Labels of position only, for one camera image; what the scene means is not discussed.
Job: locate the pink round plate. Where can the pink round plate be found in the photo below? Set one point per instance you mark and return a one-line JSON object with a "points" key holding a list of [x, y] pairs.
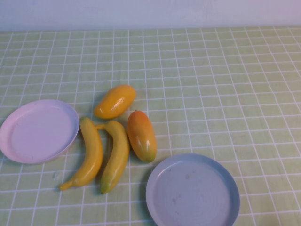
{"points": [[40, 134]]}

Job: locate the yellow banana with long stem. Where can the yellow banana with long stem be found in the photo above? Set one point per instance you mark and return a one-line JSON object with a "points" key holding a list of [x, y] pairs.
{"points": [[91, 150]]}

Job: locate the orange mango with green tip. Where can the orange mango with green tip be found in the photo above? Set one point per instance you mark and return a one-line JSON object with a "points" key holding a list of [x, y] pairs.
{"points": [[141, 136]]}

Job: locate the blue-grey round plate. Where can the blue-grey round plate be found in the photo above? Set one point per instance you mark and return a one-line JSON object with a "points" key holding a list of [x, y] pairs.
{"points": [[192, 195]]}

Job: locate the glossy yellow mango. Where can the glossy yellow mango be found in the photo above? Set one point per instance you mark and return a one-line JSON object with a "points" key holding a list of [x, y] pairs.
{"points": [[115, 102]]}

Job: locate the yellow banana with green tip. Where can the yellow banana with green tip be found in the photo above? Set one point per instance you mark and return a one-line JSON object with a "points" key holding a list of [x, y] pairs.
{"points": [[117, 155]]}

